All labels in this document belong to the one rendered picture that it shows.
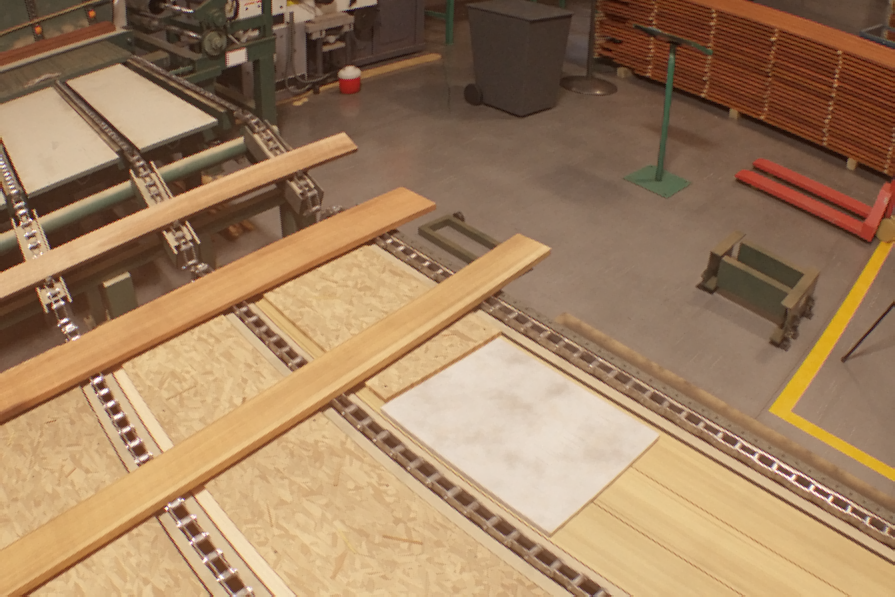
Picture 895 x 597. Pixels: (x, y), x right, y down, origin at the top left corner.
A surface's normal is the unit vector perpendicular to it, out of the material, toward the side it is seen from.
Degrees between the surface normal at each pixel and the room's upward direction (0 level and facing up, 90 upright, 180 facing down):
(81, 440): 0
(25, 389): 0
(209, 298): 0
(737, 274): 90
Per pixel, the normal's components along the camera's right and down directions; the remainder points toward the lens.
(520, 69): -0.71, 0.41
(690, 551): 0.03, -0.85
